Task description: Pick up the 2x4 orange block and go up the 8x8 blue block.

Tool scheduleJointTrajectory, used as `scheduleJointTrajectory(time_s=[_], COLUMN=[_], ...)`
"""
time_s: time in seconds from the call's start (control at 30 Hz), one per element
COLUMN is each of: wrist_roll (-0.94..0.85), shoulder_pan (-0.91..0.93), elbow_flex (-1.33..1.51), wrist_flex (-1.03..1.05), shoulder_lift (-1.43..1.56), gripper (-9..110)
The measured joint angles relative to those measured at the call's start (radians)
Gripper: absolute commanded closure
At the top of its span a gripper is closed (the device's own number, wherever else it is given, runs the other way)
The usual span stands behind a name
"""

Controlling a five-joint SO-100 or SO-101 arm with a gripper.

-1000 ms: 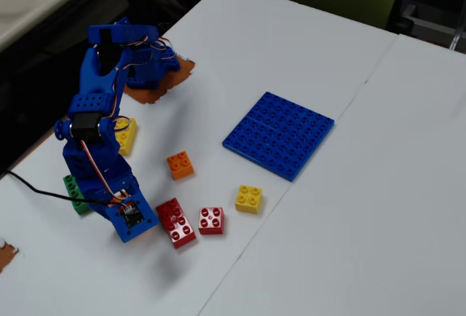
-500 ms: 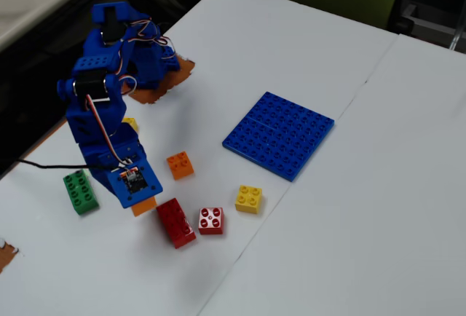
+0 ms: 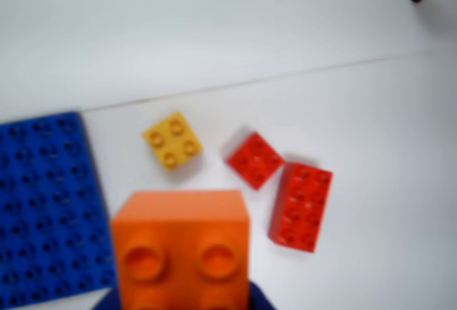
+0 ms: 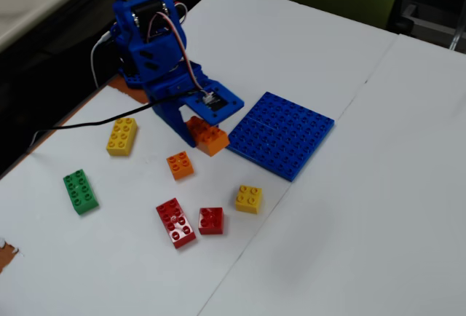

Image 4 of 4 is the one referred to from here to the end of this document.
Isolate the red 2x2 block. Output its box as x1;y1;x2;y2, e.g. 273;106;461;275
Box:
198;206;225;236

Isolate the orange 2x2 block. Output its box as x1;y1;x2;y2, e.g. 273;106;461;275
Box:
166;151;195;181

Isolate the red white servo wire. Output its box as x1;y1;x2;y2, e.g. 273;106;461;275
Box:
147;0;216;105

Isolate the green 2x4 block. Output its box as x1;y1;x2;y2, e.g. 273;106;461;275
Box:
62;168;100;216

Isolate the black cable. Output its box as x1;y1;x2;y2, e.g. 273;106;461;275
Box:
27;99;161;154

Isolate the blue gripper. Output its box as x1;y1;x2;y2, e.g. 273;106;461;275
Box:
143;61;245;149

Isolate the grey metal frame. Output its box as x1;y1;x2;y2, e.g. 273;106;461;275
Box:
395;2;466;53

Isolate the yellow 2x4 block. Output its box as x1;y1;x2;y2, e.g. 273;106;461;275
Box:
106;116;139;157

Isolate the orange 2x4 block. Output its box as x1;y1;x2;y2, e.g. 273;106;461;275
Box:
184;115;230;157

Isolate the yellow 2x2 block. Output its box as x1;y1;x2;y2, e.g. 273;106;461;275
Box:
234;184;264;216

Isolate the red 2x4 block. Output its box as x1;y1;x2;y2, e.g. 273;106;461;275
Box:
155;197;197;250

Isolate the blue 8x8 baseplate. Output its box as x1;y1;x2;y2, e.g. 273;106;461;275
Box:
225;91;336;183

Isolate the white cable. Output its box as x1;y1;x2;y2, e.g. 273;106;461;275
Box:
90;30;114;90

